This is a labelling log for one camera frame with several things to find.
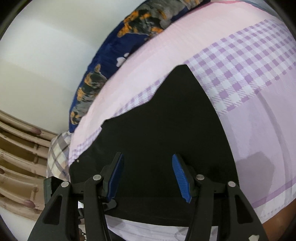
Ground beige bamboo headboard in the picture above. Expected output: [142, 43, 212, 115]
[1, 111, 56, 220]

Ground pink purple checked bedsheet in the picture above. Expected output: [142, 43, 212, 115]
[68, 1, 295, 240]

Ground black pants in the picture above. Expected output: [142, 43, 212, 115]
[70, 65, 238, 227]

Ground plaid pillow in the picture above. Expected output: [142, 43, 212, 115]
[46, 131, 71, 181]

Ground navy cat print blanket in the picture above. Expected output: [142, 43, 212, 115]
[69, 0, 208, 133]

